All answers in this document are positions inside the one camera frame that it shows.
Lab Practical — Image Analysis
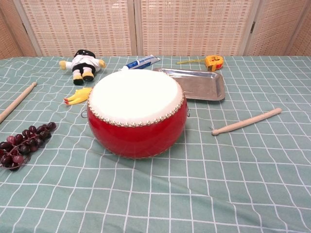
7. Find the wooden drumstick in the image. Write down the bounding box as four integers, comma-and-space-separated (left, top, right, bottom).
211, 107, 283, 136
0, 82, 37, 124

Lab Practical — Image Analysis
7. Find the red drum white skin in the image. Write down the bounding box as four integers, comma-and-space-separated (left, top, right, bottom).
86, 68, 189, 159

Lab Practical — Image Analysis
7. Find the stainless steel tray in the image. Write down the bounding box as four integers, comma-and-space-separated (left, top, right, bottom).
152, 67, 226, 101

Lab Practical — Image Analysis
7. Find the white blue toothpaste tube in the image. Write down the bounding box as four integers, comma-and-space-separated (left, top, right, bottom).
118, 54, 160, 72

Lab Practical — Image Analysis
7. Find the green checked tablecloth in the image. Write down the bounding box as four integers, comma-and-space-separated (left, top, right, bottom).
0, 55, 311, 233

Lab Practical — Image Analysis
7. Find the yellow rubber chicken toy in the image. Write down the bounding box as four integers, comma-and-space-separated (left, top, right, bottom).
63, 87, 93, 106

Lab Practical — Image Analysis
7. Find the yellow tape measure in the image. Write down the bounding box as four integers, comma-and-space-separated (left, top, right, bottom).
176, 55, 224, 72

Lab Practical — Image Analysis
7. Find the plush doll black hair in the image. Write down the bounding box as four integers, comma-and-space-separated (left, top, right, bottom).
59, 49, 107, 86

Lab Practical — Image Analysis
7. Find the woven folding screen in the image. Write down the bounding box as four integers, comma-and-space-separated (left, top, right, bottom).
0, 0, 311, 60

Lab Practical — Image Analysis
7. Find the bunch of purple grapes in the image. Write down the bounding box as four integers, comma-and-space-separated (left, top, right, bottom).
0, 122, 57, 172

